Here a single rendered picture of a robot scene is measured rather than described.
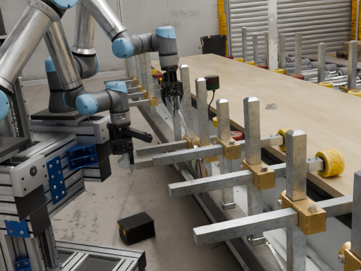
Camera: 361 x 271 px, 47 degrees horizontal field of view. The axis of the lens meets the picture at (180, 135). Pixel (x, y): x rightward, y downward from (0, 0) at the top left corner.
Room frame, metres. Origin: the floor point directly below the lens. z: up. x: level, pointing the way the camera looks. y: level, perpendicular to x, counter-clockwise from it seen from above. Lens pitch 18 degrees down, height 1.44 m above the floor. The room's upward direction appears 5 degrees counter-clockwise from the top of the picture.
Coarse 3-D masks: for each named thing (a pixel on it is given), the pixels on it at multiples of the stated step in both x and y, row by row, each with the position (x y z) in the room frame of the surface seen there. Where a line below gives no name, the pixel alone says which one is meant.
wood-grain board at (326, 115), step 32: (192, 64) 3.72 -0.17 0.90; (224, 64) 3.54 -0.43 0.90; (192, 96) 2.49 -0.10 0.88; (224, 96) 2.33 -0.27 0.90; (256, 96) 2.25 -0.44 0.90; (288, 96) 2.19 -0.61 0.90; (320, 96) 2.12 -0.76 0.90; (352, 96) 2.06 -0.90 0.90; (320, 128) 1.60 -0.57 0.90; (352, 128) 1.56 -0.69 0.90; (352, 160) 1.24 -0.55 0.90; (352, 192) 1.02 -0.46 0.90
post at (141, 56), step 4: (140, 56) 3.07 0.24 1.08; (144, 56) 3.07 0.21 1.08; (140, 60) 3.07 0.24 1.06; (144, 60) 3.07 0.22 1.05; (140, 64) 3.08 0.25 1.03; (144, 64) 3.07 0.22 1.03; (144, 68) 3.07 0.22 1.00; (144, 72) 3.07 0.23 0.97; (144, 76) 3.07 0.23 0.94; (144, 80) 3.07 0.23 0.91; (144, 84) 3.07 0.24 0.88; (144, 88) 3.07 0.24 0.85
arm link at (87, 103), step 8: (80, 96) 1.41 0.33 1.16; (88, 96) 1.42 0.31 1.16; (96, 96) 1.43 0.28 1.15; (104, 96) 1.44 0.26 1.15; (80, 104) 1.41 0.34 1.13; (88, 104) 1.40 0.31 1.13; (96, 104) 1.41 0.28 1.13; (104, 104) 1.43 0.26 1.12; (112, 104) 1.46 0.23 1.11; (80, 112) 1.42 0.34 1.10; (88, 112) 1.40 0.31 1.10; (96, 112) 1.43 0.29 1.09
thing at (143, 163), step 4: (136, 160) 1.53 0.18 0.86; (140, 160) 1.52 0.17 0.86; (144, 160) 1.52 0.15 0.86; (148, 160) 1.52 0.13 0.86; (152, 160) 1.52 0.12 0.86; (136, 164) 1.51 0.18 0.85; (140, 164) 1.51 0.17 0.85; (144, 164) 1.51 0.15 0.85; (148, 164) 1.52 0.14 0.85; (152, 164) 1.52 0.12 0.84; (136, 168) 1.50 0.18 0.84; (140, 168) 1.51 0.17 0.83
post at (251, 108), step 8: (248, 104) 1.12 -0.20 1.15; (256, 104) 1.12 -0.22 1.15; (248, 112) 1.12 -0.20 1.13; (256, 112) 1.12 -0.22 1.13; (248, 120) 1.12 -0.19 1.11; (256, 120) 1.12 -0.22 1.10; (248, 128) 1.12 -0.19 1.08; (256, 128) 1.12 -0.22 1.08; (248, 136) 1.12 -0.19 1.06; (256, 136) 1.12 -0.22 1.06; (248, 144) 1.12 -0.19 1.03; (256, 144) 1.12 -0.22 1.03; (248, 152) 1.13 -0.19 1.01; (256, 152) 1.12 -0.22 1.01; (248, 160) 1.13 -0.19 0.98; (256, 160) 1.12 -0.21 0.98; (248, 184) 1.14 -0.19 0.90; (248, 192) 1.14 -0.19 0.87; (256, 192) 1.12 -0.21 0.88; (248, 200) 1.14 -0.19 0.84; (256, 200) 1.12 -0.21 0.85; (248, 208) 1.14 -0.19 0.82; (256, 208) 1.12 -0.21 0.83; (248, 216) 1.15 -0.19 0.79
